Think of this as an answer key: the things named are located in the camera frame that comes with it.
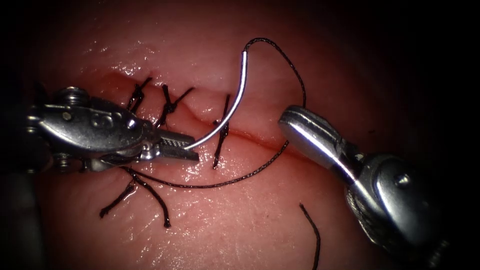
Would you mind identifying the left arm needle driver jaw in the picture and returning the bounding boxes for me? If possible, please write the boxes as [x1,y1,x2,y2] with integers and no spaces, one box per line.
[160,144,200,163]

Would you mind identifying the left arm needle driver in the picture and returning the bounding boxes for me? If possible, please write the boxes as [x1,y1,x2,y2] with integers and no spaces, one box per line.
[26,85,163,173]

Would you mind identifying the black thread piece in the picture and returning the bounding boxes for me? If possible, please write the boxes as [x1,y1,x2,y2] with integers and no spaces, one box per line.
[299,203,322,270]

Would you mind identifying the right arm needle driver jaw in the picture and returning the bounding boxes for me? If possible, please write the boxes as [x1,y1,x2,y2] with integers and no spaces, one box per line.
[286,105,362,182]
[278,110,354,185]

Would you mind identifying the right arm needle driver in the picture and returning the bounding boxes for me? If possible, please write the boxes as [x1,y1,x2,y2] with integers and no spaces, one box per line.
[344,151,452,270]

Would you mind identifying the tissue pad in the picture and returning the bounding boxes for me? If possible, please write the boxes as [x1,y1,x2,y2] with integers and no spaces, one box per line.
[22,0,455,270]

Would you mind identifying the black stitching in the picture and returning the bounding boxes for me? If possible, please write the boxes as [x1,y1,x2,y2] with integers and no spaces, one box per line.
[98,76,232,229]

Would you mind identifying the curved steel needle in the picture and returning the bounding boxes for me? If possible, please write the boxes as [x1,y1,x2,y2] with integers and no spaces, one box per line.
[184,50,249,151]

